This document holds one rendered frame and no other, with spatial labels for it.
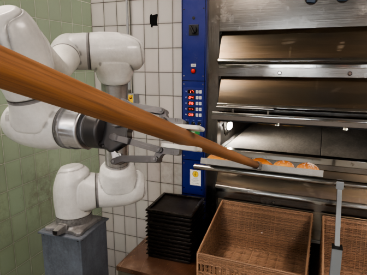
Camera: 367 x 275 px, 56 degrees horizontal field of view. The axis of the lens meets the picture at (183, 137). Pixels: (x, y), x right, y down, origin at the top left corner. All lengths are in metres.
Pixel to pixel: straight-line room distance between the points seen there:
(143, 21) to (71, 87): 2.02
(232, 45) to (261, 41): 0.17
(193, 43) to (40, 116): 1.53
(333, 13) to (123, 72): 1.21
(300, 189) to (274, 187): 0.15
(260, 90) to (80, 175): 1.14
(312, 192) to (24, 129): 1.72
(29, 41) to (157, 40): 1.63
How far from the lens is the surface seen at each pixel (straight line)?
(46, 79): 0.30
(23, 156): 2.08
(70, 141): 0.71
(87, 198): 1.53
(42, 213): 2.27
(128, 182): 1.49
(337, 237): 1.66
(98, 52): 1.25
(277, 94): 2.06
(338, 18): 2.05
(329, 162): 2.11
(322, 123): 1.92
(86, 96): 0.34
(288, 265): 2.16
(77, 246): 1.56
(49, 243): 1.65
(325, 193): 2.15
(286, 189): 2.16
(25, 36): 0.70
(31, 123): 0.74
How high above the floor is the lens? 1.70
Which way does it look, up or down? 12 degrees down
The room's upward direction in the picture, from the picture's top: straight up
